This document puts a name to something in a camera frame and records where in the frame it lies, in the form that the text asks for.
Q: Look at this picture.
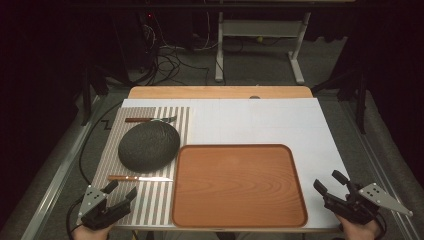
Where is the black stand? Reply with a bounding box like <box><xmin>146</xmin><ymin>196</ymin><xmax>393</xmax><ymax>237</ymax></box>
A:
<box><xmin>78</xmin><ymin>64</ymin><xmax>111</xmax><ymax>127</ymax></box>
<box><xmin>311</xmin><ymin>66</ymin><xmax>369</xmax><ymax>135</ymax></box>

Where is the tangle of floor cables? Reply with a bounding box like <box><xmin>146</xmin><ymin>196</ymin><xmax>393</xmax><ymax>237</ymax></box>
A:
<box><xmin>133</xmin><ymin>13</ymin><xmax>221</xmax><ymax>86</ymax></box>

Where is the brown wood-grain tray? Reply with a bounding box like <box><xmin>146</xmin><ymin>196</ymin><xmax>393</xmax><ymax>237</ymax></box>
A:
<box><xmin>170</xmin><ymin>143</ymin><xmax>309</xmax><ymax>229</ymax></box>

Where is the aluminium rail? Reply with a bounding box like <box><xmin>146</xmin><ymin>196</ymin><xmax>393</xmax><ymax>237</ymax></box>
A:
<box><xmin>338</xmin><ymin>99</ymin><xmax>424</xmax><ymax>240</ymax></box>
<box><xmin>19</xmin><ymin>94</ymin><xmax>108</xmax><ymax>240</ymax></box>

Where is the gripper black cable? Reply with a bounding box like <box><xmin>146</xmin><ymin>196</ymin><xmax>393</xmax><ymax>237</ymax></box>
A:
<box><xmin>65</xmin><ymin>196</ymin><xmax>84</xmax><ymax>240</ymax></box>
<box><xmin>373</xmin><ymin>213</ymin><xmax>388</xmax><ymax>239</ymax></box>

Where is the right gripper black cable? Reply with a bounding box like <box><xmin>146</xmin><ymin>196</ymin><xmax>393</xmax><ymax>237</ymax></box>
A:
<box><xmin>373</xmin><ymin>213</ymin><xmax>388</xmax><ymax>239</ymax></box>

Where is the long black floor cable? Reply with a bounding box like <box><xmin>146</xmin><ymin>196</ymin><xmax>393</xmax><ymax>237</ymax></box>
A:
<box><xmin>78</xmin><ymin>100</ymin><xmax>124</xmax><ymax>185</ymax></box>

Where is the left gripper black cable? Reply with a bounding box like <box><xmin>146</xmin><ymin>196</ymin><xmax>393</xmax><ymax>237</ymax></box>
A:
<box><xmin>65</xmin><ymin>196</ymin><xmax>84</xmax><ymax>240</ymax></box>

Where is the white board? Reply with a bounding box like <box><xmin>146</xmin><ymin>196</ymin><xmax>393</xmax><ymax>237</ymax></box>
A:
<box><xmin>113</xmin><ymin>98</ymin><xmax>350</xmax><ymax>231</ymax></box>

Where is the knife with brown handle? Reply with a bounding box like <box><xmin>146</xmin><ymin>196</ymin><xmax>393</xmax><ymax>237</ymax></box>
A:
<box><xmin>107</xmin><ymin>175</ymin><xmax>174</xmax><ymax>183</ymax></box>

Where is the light wooden table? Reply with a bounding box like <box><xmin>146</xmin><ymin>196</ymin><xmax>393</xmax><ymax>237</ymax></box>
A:
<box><xmin>113</xmin><ymin>85</ymin><xmax>344</xmax><ymax>234</ymax></box>

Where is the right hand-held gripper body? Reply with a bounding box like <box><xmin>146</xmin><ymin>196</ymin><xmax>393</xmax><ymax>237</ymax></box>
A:
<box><xmin>323</xmin><ymin>182</ymin><xmax>414</xmax><ymax>226</ymax></box>

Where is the white metal desk frame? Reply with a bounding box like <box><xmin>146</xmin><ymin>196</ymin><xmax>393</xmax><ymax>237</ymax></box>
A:
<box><xmin>214</xmin><ymin>11</ymin><xmax>312</xmax><ymax>85</ymax></box>

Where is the dark equipment box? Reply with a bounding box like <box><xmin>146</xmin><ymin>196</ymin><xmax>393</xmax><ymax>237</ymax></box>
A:
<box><xmin>113</xmin><ymin>11</ymin><xmax>158</xmax><ymax>73</ymax></box>

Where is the person's left hand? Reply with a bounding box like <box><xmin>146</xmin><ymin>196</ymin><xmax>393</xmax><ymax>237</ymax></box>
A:
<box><xmin>71</xmin><ymin>223</ymin><xmax>114</xmax><ymax>240</ymax></box>

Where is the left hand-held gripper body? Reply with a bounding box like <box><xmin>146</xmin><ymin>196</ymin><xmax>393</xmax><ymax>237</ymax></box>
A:
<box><xmin>77</xmin><ymin>184</ymin><xmax>133</xmax><ymax>232</ymax></box>

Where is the person's right hand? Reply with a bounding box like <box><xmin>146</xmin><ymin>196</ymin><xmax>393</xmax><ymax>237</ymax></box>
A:
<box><xmin>334</xmin><ymin>213</ymin><xmax>383</xmax><ymax>240</ymax></box>

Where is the black textured plate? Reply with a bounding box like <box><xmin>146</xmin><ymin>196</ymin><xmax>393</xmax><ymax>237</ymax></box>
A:
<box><xmin>117</xmin><ymin>121</ymin><xmax>181</xmax><ymax>174</ymax></box>

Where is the fork with brown handle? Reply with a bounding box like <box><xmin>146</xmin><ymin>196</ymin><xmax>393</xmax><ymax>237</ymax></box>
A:
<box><xmin>124</xmin><ymin>115</ymin><xmax>178</xmax><ymax>124</ymax></box>

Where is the grey striped placemat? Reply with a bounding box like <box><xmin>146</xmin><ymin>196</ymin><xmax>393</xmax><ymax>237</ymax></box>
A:
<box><xmin>77</xmin><ymin>106</ymin><xmax>191</xmax><ymax>227</ymax></box>

